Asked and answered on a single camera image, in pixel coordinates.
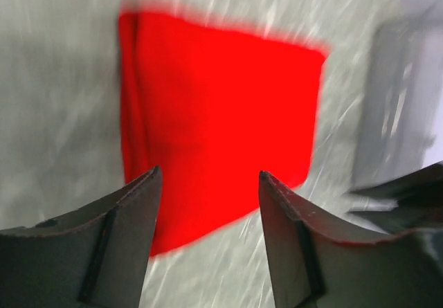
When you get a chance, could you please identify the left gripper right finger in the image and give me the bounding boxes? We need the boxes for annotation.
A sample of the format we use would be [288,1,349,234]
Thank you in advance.
[259,172,442,307]

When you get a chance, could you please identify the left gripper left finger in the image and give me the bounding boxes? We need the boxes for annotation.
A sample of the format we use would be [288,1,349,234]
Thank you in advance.
[1,167,163,307]

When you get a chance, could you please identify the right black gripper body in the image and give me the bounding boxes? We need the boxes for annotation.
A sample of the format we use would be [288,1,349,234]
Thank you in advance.
[348,162,442,234]

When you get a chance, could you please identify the red t shirt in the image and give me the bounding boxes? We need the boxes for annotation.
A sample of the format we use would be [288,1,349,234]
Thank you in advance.
[118,6,327,256]

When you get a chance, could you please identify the clear plastic bin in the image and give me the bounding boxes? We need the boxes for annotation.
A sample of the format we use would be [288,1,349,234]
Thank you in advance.
[351,5,442,188]

